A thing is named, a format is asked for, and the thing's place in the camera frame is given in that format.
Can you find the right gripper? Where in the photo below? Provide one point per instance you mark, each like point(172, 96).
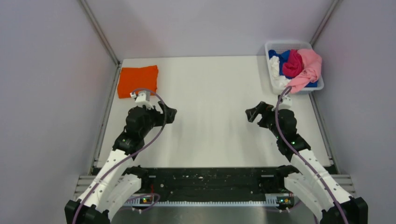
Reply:
point(262, 108)

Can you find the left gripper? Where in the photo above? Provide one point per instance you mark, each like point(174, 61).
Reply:
point(159, 116)

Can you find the pink t shirt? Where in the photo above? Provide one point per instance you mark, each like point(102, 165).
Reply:
point(312, 66)

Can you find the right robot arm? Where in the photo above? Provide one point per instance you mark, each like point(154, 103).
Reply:
point(305, 177)

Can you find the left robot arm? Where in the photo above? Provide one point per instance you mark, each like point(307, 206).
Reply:
point(110, 189)

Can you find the white plastic basket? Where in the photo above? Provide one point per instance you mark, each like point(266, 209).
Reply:
point(280, 46)

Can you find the white t shirt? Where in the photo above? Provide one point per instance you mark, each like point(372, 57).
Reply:
point(280, 81)

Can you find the folded orange t shirt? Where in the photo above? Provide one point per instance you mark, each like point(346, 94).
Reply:
point(135, 78)

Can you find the magenta t shirt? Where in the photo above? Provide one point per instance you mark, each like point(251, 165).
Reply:
point(293, 66)

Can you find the blue t shirt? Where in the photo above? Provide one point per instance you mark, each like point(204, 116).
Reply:
point(283, 58)

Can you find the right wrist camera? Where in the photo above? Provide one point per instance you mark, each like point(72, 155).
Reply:
point(285, 102)

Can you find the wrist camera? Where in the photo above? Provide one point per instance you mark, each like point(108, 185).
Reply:
point(285, 102)
point(142, 99)

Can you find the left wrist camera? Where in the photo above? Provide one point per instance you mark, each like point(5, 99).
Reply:
point(142, 99)

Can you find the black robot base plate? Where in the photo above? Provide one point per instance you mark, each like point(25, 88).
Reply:
point(215, 185)

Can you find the white cable duct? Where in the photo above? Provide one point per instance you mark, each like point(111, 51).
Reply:
point(271, 200)

